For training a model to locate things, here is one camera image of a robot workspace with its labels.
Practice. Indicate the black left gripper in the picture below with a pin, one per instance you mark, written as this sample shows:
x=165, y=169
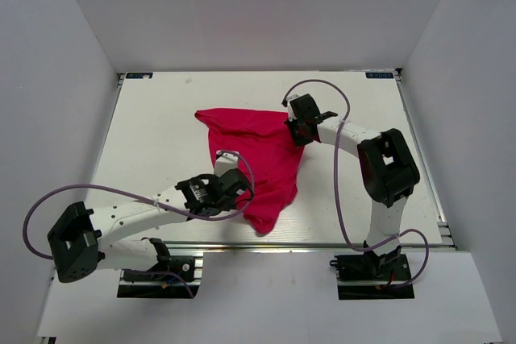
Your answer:
x=230, y=205

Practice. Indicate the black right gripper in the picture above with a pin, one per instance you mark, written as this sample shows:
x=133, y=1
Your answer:
x=298, y=141

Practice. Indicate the red t shirt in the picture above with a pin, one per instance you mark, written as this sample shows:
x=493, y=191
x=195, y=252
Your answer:
x=263, y=139

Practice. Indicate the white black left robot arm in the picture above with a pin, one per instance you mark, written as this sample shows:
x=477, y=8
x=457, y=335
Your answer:
x=85, y=240

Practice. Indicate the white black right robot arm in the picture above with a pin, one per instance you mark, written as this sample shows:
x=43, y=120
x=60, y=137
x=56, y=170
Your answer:
x=387, y=168

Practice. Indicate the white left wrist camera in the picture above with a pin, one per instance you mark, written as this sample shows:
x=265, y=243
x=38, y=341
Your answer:
x=224, y=162

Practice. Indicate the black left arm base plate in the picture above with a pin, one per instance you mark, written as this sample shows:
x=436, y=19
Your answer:
x=178, y=277

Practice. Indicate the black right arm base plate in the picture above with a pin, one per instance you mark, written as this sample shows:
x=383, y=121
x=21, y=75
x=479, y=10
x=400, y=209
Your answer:
x=356, y=281

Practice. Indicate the aluminium table frame rail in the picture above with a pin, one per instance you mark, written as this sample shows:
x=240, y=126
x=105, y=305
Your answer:
x=441, y=219

